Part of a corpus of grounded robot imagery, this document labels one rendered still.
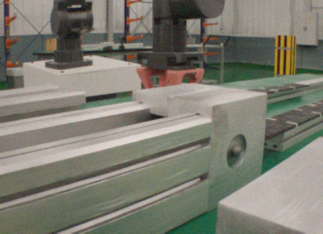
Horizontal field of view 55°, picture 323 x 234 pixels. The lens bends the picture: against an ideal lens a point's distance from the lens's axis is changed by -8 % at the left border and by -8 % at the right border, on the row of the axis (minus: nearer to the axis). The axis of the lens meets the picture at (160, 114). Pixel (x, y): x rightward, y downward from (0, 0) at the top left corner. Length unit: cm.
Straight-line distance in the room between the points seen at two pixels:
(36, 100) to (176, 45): 25
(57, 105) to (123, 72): 58
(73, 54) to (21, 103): 58
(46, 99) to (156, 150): 19
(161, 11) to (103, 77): 42
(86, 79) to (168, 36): 40
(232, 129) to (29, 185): 18
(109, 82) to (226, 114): 67
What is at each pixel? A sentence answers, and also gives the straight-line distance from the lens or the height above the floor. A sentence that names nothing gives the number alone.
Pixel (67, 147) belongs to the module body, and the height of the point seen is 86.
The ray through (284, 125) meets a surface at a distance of 47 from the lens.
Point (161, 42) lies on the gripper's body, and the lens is 54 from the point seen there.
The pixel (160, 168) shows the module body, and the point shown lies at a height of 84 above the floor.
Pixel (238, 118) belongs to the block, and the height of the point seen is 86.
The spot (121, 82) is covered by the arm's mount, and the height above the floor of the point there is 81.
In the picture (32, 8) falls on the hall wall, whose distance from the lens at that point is 852.
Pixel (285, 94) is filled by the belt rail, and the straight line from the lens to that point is 91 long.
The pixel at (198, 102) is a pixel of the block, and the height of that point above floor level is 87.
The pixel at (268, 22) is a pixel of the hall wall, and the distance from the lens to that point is 1294.
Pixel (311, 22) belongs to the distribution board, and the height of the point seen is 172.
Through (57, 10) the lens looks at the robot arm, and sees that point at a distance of 91.
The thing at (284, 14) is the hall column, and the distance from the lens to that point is 686.
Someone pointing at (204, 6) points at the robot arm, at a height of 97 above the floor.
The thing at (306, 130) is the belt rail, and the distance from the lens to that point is 56.
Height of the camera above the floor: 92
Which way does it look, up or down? 13 degrees down
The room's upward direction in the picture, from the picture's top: straight up
